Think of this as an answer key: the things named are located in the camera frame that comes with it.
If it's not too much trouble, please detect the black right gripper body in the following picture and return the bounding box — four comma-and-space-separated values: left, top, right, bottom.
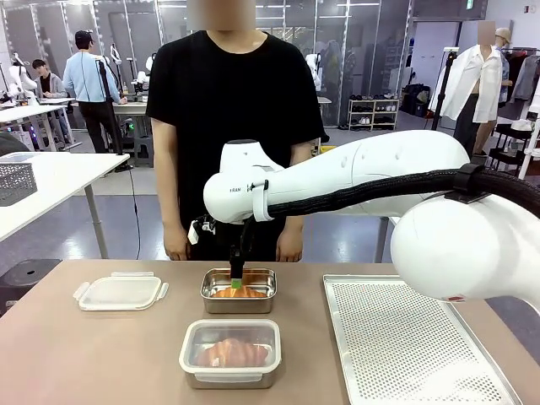
213, 218, 258, 251

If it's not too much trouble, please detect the golden brown croissant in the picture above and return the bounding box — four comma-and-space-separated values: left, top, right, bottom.
194, 337, 273, 369
210, 286, 269, 300

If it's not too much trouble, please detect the translucent white clip lid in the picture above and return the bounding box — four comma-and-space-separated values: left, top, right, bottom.
178, 318, 283, 375
73, 272, 170, 312

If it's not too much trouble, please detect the person's right forearm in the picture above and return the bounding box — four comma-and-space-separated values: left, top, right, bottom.
156, 176, 190, 234

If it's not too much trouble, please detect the person's left forearm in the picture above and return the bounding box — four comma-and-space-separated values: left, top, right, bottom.
279, 214, 305, 235

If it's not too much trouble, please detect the steel rectangular container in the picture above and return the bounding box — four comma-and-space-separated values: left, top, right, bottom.
181, 320, 282, 390
199, 267, 278, 315

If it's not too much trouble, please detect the person's right hand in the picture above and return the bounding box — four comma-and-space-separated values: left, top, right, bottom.
164, 229, 192, 262

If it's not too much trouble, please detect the person's left hand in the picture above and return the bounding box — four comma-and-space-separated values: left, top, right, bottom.
275, 230, 305, 263

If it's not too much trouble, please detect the grey step stool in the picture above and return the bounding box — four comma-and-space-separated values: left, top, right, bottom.
133, 134, 156, 169

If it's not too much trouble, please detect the person in black t-shirt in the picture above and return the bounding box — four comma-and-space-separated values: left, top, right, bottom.
145, 0, 330, 262

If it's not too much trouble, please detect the black tripod stand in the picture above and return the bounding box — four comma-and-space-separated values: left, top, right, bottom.
94, 58, 132, 173

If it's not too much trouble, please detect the white table with grey leg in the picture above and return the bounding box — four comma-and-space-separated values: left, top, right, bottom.
0, 151, 131, 259

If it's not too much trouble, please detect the white shoe rack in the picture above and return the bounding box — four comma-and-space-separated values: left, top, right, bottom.
348, 97, 401, 132

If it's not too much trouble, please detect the perforated metal baking tray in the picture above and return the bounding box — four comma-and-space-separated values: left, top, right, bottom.
322, 273, 524, 405

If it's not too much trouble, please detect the black round stool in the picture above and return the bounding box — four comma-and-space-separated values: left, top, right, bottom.
0, 258, 62, 317

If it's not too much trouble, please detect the man in light blue shirt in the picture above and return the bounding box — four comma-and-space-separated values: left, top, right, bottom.
62, 29, 128, 155

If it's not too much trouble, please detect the grey perforated basket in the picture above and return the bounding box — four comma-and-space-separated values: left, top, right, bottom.
0, 162, 38, 208

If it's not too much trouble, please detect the black bag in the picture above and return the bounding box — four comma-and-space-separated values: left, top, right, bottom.
400, 83, 432, 118

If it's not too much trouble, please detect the seated man in grey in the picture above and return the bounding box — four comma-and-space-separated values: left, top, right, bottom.
31, 58, 71, 147

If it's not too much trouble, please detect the white background desk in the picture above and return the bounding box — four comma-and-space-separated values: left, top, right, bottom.
0, 100, 84, 153

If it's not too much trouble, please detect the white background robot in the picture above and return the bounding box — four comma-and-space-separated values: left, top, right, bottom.
7, 52, 39, 106

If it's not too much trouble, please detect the mannequin in white shirt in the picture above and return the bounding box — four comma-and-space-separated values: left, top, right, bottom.
429, 20, 505, 156

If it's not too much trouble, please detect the mannequin with beige cap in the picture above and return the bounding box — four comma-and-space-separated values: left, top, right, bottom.
494, 27, 515, 106

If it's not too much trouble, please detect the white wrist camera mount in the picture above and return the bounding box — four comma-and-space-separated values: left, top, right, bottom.
187, 213, 218, 246

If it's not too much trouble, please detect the thin black hanging cable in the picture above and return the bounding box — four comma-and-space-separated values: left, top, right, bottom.
127, 167, 141, 260

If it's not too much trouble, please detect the black ribbed cable hose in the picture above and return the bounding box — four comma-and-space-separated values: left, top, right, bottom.
267, 164, 540, 221

